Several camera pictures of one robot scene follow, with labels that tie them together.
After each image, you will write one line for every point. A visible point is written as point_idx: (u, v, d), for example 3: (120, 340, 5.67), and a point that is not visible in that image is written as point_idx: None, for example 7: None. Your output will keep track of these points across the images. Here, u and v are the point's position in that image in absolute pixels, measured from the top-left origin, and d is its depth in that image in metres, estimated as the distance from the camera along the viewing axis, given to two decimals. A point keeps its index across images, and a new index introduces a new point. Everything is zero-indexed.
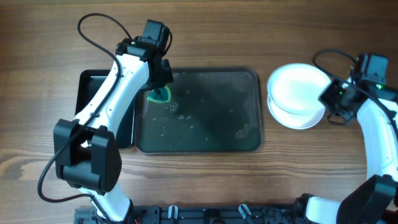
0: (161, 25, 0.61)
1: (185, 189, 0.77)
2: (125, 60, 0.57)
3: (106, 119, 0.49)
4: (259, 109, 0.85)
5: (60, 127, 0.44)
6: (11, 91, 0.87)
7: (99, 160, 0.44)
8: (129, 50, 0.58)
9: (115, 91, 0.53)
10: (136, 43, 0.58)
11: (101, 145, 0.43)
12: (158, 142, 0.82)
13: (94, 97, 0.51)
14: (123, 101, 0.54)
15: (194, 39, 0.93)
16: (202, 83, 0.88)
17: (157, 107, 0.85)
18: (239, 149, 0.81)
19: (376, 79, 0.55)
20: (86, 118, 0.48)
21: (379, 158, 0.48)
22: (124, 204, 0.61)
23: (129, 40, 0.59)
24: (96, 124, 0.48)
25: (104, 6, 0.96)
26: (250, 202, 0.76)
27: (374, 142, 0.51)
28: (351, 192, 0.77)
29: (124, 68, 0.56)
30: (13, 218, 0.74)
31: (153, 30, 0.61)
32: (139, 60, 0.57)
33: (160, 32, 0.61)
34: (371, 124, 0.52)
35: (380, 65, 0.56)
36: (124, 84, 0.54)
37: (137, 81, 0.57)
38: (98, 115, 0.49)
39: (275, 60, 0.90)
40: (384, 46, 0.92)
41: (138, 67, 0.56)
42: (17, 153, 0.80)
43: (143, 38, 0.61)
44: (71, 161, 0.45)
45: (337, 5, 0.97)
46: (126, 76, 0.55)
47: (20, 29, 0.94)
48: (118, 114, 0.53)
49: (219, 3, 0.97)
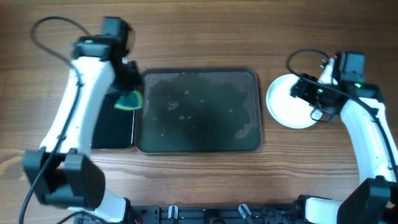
0: (119, 20, 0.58)
1: (185, 189, 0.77)
2: (81, 65, 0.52)
3: (74, 139, 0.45)
4: (259, 108, 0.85)
5: (27, 159, 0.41)
6: (11, 91, 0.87)
7: (78, 183, 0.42)
8: (83, 48, 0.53)
9: (78, 104, 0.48)
10: (93, 40, 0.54)
11: (76, 171, 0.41)
12: (158, 142, 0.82)
13: (56, 117, 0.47)
14: (90, 113, 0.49)
15: (194, 39, 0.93)
16: (202, 83, 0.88)
17: (157, 107, 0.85)
18: (239, 149, 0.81)
19: (356, 78, 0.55)
20: (53, 144, 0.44)
21: (369, 159, 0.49)
22: (119, 205, 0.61)
23: (84, 38, 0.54)
24: (64, 149, 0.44)
25: (104, 6, 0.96)
26: (250, 202, 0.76)
27: (362, 144, 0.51)
28: (351, 191, 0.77)
29: (83, 76, 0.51)
30: (13, 218, 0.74)
31: (112, 26, 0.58)
32: (99, 60, 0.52)
33: (120, 27, 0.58)
34: (357, 125, 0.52)
35: (358, 61, 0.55)
36: (87, 93, 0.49)
37: (101, 86, 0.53)
38: (64, 137, 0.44)
39: (275, 60, 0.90)
40: (384, 47, 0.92)
41: (98, 70, 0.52)
42: (17, 153, 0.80)
43: (102, 35, 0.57)
44: (49, 188, 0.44)
45: (337, 5, 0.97)
46: (86, 84, 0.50)
47: (20, 29, 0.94)
48: (87, 128, 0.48)
49: (219, 3, 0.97)
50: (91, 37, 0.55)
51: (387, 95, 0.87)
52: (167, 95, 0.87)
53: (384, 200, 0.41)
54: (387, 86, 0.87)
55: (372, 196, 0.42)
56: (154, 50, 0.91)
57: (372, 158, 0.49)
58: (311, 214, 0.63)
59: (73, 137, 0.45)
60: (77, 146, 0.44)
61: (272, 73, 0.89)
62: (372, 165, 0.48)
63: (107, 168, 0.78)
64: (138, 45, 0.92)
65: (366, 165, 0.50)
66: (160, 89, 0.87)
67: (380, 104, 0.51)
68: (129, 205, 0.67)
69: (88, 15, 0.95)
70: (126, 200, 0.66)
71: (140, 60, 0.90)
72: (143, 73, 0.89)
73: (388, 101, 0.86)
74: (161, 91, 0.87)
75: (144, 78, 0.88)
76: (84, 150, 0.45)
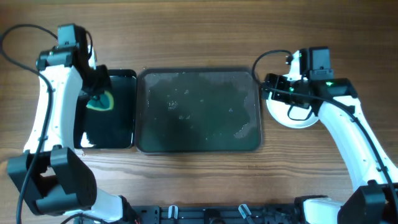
0: (73, 25, 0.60)
1: (185, 189, 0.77)
2: (50, 73, 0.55)
3: (55, 138, 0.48)
4: (259, 108, 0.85)
5: (13, 163, 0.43)
6: (11, 90, 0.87)
7: (68, 179, 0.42)
8: (48, 60, 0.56)
9: (55, 105, 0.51)
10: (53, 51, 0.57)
11: (63, 164, 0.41)
12: (158, 142, 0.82)
13: (35, 122, 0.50)
14: (68, 112, 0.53)
15: (194, 39, 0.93)
16: (202, 83, 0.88)
17: (157, 107, 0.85)
18: (239, 149, 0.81)
19: (325, 74, 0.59)
20: (36, 145, 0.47)
21: (357, 163, 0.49)
22: (117, 204, 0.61)
23: (45, 51, 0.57)
24: (48, 147, 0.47)
25: (104, 5, 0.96)
26: (250, 202, 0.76)
27: (347, 147, 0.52)
28: (351, 191, 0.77)
29: (53, 83, 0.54)
30: (13, 218, 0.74)
31: (67, 32, 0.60)
32: (64, 66, 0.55)
33: (75, 32, 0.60)
34: (338, 127, 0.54)
35: (323, 56, 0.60)
36: (60, 97, 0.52)
37: (73, 88, 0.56)
38: (46, 137, 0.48)
39: (275, 60, 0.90)
40: (384, 47, 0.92)
41: (66, 75, 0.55)
42: (17, 153, 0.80)
43: (60, 45, 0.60)
44: (40, 191, 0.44)
45: (337, 4, 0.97)
46: (58, 89, 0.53)
47: (20, 28, 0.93)
48: (66, 125, 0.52)
49: (219, 3, 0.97)
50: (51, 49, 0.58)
51: (387, 95, 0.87)
52: (167, 95, 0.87)
53: (379, 206, 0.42)
54: (387, 86, 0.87)
55: (368, 205, 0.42)
56: (154, 50, 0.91)
57: (359, 162, 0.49)
58: (311, 215, 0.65)
59: (54, 136, 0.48)
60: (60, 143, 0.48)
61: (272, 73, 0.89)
62: (361, 168, 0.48)
63: (107, 168, 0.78)
64: (138, 45, 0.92)
65: (355, 170, 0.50)
66: (160, 89, 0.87)
67: (355, 100, 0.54)
68: (127, 202, 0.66)
69: (88, 15, 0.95)
70: (122, 197, 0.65)
71: (140, 60, 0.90)
72: (143, 73, 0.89)
73: (388, 101, 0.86)
74: (161, 90, 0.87)
75: (144, 78, 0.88)
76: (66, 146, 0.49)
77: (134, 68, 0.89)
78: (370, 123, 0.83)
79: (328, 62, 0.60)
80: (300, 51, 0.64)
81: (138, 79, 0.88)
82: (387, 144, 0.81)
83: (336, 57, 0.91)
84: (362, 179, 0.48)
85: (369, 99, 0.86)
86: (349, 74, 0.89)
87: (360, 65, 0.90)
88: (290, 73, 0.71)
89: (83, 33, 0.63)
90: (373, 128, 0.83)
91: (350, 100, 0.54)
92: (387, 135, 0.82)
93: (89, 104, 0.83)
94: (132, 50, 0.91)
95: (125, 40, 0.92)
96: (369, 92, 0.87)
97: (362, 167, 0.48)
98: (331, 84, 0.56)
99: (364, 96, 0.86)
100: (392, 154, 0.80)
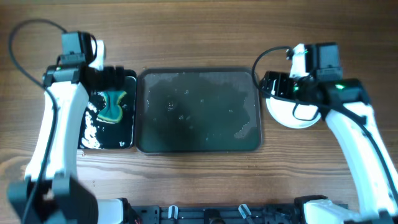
0: (78, 33, 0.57)
1: (185, 189, 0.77)
2: (56, 90, 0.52)
3: (60, 162, 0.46)
4: (259, 108, 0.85)
5: (12, 191, 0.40)
6: (11, 91, 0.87)
7: (69, 206, 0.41)
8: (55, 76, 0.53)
9: (60, 122, 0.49)
10: (61, 66, 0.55)
11: (65, 191, 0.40)
12: (158, 142, 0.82)
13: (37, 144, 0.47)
14: (73, 126, 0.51)
15: (194, 39, 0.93)
16: (202, 84, 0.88)
17: (156, 107, 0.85)
18: (239, 149, 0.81)
19: (333, 73, 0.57)
20: (37, 170, 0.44)
21: (367, 185, 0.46)
22: (117, 209, 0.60)
23: (52, 66, 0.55)
24: (50, 172, 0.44)
25: (104, 6, 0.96)
26: (250, 202, 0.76)
27: (358, 167, 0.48)
28: (351, 191, 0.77)
29: (58, 100, 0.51)
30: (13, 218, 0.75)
31: (71, 38, 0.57)
32: (71, 83, 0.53)
33: (81, 40, 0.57)
34: (349, 142, 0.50)
35: (331, 53, 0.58)
36: (64, 116, 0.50)
37: (78, 106, 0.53)
38: (48, 160, 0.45)
39: (274, 60, 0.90)
40: (383, 48, 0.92)
41: (73, 93, 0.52)
42: (17, 154, 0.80)
43: (66, 56, 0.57)
44: (40, 219, 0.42)
45: (336, 5, 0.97)
46: (64, 109, 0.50)
47: (20, 29, 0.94)
48: (70, 146, 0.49)
49: (219, 3, 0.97)
50: (58, 65, 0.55)
51: (387, 95, 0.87)
52: (167, 95, 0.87)
53: None
54: (387, 87, 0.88)
55: None
56: (154, 50, 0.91)
57: (370, 185, 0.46)
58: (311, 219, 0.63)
59: (57, 161, 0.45)
60: (63, 168, 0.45)
61: None
62: (372, 193, 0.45)
63: (107, 168, 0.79)
64: (138, 45, 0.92)
65: (364, 193, 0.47)
66: (160, 89, 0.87)
67: (367, 108, 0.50)
68: (127, 204, 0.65)
69: (88, 15, 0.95)
70: (124, 199, 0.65)
71: (140, 60, 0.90)
72: (143, 73, 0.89)
73: (388, 101, 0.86)
74: (161, 91, 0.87)
75: (144, 78, 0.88)
76: (70, 168, 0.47)
77: (134, 68, 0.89)
78: None
79: (336, 60, 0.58)
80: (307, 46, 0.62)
81: (138, 79, 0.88)
82: (387, 144, 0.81)
83: None
84: (372, 206, 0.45)
85: None
86: (349, 75, 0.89)
87: (360, 65, 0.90)
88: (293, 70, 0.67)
89: (88, 39, 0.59)
90: None
91: (363, 109, 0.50)
92: (387, 135, 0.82)
93: (100, 114, 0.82)
94: (132, 50, 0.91)
95: (125, 40, 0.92)
96: (369, 92, 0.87)
97: (372, 191, 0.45)
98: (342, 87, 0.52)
99: None
100: (392, 154, 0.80)
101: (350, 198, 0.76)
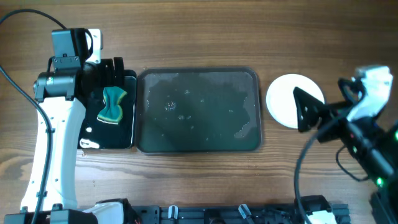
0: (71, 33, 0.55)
1: (185, 189, 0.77)
2: (49, 107, 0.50)
3: (56, 191, 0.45)
4: (259, 108, 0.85)
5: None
6: (11, 90, 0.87)
7: None
8: (49, 86, 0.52)
9: (55, 145, 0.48)
10: (54, 75, 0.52)
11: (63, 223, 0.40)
12: (158, 142, 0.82)
13: (33, 171, 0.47)
14: (69, 146, 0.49)
15: (194, 39, 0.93)
16: (202, 84, 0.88)
17: (157, 107, 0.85)
18: (239, 149, 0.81)
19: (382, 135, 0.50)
20: (33, 203, 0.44)
21: None
22: (118, 213, 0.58)
23: (45, 74, 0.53)
24: (47, 204, 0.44)
25: (104, 6, 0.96)
26: (250, 202, 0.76)
27: None
28: (351, 191, 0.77)
29: (52, 119, 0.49)
30: None
31: (63, 38, 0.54)
32: (66, 99, 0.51)
33: (74, 40, 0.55)
34: None
35: None
36: (61, 137, 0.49)
37: (76, 123, 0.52)
38: (45, 193, 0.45)
39: (274, 60, 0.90)
40: (383, 47, 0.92)
41: (68, 110, 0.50)
42: (17, 154, 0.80)
43: (59, 58, 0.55)
44: None
45: (336, 5, 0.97)
46: (57, 129, 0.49)
47: (21, 29, 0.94)
48: (68, 166, 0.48)
49: (219, 3, 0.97)
50: (50, 73, 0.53)
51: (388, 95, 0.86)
52: (168, 95, 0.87)
53: None
54: None
55: None
56: (154, 50, 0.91)
57: None
58: None
59: (54, 191, 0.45)
60: (61, 193, 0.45)
61: (273, 73, 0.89)
62: None
63: (107, 168, 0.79)
64: (138, 45, 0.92)
65: None
66: (160, 89, 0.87)
67: None
68: (127, 204, 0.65)
69: (88, 15, 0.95)
70: (124, 199, 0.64)
71: (140, 60, 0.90)
72: (143, 73, 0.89)
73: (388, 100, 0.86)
74: (161, 91, 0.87)
75: (144, 78, 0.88)
76: (68, 192, 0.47)
77: (134, 68, 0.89)
78: None
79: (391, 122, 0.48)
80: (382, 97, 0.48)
81: (138, 79, 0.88)
82: None
83: (336, 57, 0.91)
84: None
85: None
86: (349, 74, 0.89)
87: (360, 64, 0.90)
88: None
89: (82, 38, 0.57)
90: None
91: None
92: None
93: (100, 114, 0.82)
94: (132, 50, 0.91)
95: (125, 40, 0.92)
96: None
97: None
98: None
99: None
100: None
101: (351, 198, 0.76)
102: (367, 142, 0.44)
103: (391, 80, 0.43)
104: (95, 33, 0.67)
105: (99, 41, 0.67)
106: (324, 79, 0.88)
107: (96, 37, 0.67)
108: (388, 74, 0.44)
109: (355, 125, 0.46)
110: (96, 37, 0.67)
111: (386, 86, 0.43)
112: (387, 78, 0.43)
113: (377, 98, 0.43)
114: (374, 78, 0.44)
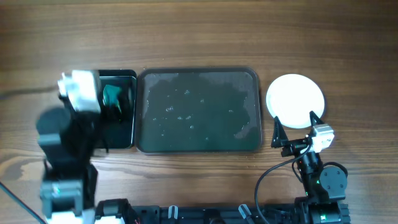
0: (59, 134, 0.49)
1: (185, 189, 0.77)
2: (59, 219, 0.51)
3: None
4: (259, 109, 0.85)
5: None
6: (11, 91, 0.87)
7: None
8: (54, 201, 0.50)
9: None
10: (59, 187, 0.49)
11: None
12: (158, 142, 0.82)
13: None
14: None
15: (194, 39, 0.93)
16: (202, 83, 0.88)
17: (156, 107, 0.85)
18: (239, 149, 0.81)
19: (329, 182, 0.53)
20: None
21: None
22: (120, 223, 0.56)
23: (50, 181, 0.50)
24: None
25: (104, 6, 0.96)
26: (250, 202, 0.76)
27: None
28: (351, 191, 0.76)
29: None
30: (13, 218, 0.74)
31: (53, 128, 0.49)
32: (75, 216, 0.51)
33: (64, 130, 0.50)
34: (327, 220, 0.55)
35: (332, 176, 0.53)
36: None
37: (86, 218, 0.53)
38: None
39: (273, 60, 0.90)
40: (383, 47, 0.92)
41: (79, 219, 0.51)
42: (17, 154, 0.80)
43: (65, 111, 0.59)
44: None
45: (336, 5, 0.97)
46: None
47: (21, 29, 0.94)
48: None
49: (219, 3, 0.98)
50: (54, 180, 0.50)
51: (387, 95, 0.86)
52: (168, 95, 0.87)
53: None
54: (387, 87, 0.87)
55: None
56: (154, 50, 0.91)
57: None
58: None
59: None
60: None
61: (273, 73, 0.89)
62: None
63: (107, 168, 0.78)
64: (138, 45, 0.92)
65: None
66: (160, 89, 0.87)
67: (322, 216, 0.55)
68: (129, 204, 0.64)
69: (87, 15, 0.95)
70: (125, 199, 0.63)
71: (140, 60, 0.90)
72: (143, 73, 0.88)
73: (388, 100, 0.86)
74: (161, 91, 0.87)
75: (144, 78, 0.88)
76: None
77: (134, 68, 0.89)
78: (370, 123, 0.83)
79: (333, 182, 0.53)
80: (331, 167, 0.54)
81: (138, 79, 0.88)
82: (387, 144, 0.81)
83: (335, 57, 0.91)
84: None
85: (369, 99, 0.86)
86: (348, 75, 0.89)
87: (359, 64, 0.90)
88: (318, 144, 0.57)
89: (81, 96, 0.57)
90: (374, 128, 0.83)
91: (335, 215, 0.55)
92: (387, 135, 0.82)
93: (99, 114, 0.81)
94: (132, 50, 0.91)
95: (125, 40, 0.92)
96: (369, 91, 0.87)
97: None
98: (324, 215, 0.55)
99: (364, 96, 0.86)
100: (392, 154, 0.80)
101: (351, 198, 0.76)
102: (310, 169, 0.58)
103: (332, 138, 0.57)
104: (87, 79, 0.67)
105: (91, 88, 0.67)
106: (324, 79, 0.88)
107: (89, 83, 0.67)
108: (331, 133, 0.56)
109: (306, 157, 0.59)
110: (87, 83, 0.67)
111: (327, 142, 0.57)
112: (330, 135, 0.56)
113: (315, 150, 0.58)
114: (320, 140, 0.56)
